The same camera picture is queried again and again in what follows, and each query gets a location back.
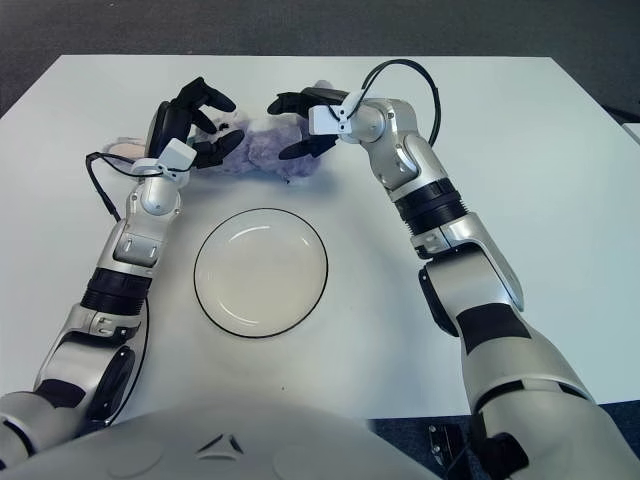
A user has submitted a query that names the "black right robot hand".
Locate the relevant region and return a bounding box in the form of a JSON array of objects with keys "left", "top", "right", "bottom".
[{"left": 267, "top": 86, "right": 352, "bottom": 161}]

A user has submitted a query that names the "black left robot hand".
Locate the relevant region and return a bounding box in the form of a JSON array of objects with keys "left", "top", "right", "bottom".
[{"left": 146, "top": 76, "right": 245, "bottom": 170}]

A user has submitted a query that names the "purple plush bunny doll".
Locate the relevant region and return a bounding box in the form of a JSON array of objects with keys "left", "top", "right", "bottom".
[{"left": 102, "top": 79, "right": 326, "bottom": 187}]

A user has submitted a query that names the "white plate with black rim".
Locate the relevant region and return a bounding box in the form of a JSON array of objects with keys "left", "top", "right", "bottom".
[{"left": 193, "top": 207, "right": 330, "bottom": 341}]

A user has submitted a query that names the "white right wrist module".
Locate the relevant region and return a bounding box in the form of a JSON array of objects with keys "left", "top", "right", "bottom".
[{"left": 308, "top": 102, "right": 352, "bottom": 139}]

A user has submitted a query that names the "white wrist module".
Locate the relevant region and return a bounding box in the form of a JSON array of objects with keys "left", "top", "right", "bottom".
[
  {"left": 308, "top": 102, "right": 352, "bottom": 139},
  {"left": 158, "top": 138, "right": 197, "bottom": 176}
]

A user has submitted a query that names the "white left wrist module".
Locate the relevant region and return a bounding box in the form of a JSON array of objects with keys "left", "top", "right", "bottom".
[{"left": 158, "top": 138, "right": 197, "bottom": 176}]

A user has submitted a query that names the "grey robot torso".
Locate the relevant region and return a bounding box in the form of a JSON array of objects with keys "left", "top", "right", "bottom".
[{"left": 0, "top": 399, "right": 441, "bottom": 480}]

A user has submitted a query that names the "black chair base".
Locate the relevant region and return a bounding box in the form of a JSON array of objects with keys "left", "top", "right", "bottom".
[{"left": 602, "top": 97, "right": 640, "bottom": 121}]

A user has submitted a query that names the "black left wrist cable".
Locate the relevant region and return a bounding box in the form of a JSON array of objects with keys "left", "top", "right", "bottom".
[{"left": 85, "top": 151, "right": 176, "bottom": 426}]

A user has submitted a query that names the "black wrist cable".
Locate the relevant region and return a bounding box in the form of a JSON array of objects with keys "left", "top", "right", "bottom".
[
  {"left": 85, "top": 151, "right": 176, "bottom": 426},
  {"left": 362, "top": 59, "right": 442, "bottom": 147}
]

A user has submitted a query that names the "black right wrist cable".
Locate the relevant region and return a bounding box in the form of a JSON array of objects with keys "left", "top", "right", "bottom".
[{"left": 362, "top": 59, "right": 442, "bottom": 147}]

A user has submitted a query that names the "black metal bracket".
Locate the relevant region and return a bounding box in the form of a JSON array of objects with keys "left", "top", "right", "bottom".
[{"left": 427, "top": 423, "right": 474, "bottom": 480}]

